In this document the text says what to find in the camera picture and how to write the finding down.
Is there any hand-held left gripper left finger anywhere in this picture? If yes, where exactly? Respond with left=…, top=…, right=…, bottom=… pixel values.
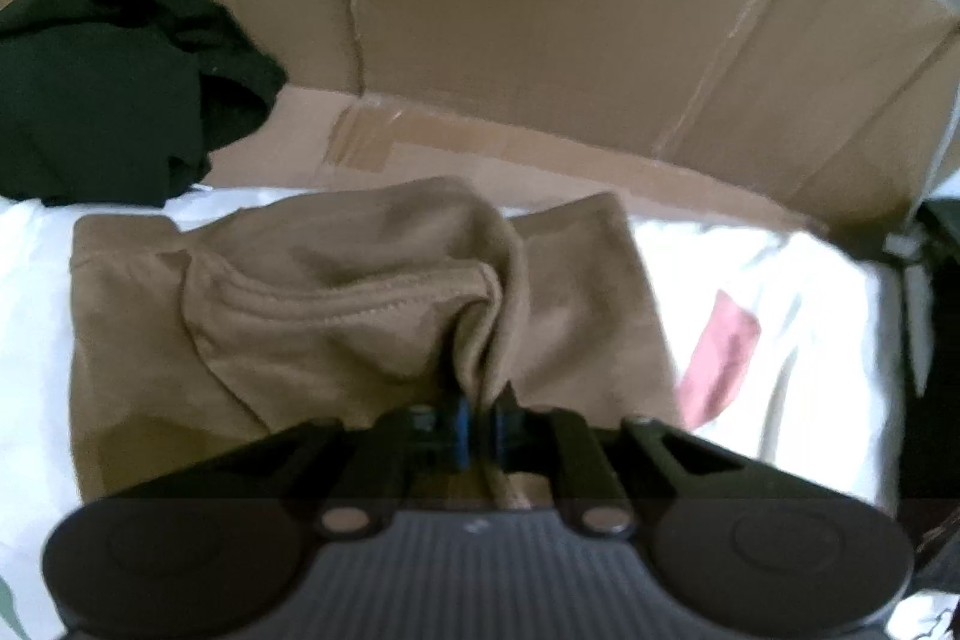
left=90, top=395, right=471, bottom=536

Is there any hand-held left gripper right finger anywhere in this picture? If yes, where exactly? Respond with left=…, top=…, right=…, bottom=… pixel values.
left=491, top=383, right=863, bottom=536

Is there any brown printed t-shirt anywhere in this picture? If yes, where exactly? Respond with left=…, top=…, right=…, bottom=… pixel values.
left=69, top=176, right=685, bottom=515

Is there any white bear-print blanket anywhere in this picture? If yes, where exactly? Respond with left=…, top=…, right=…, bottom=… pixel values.
left=0, top=190, right=925, bottom=640

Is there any black bag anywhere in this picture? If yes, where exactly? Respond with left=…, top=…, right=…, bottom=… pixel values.
left=877, top=197, right=960, bottom=507

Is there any large cardboard box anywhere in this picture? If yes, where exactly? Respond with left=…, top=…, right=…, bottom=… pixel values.
left=0, top=0, right=960, bottom=238

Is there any black garment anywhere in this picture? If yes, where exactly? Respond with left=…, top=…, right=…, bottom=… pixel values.
left=0, top=0, right=289, bottom=208

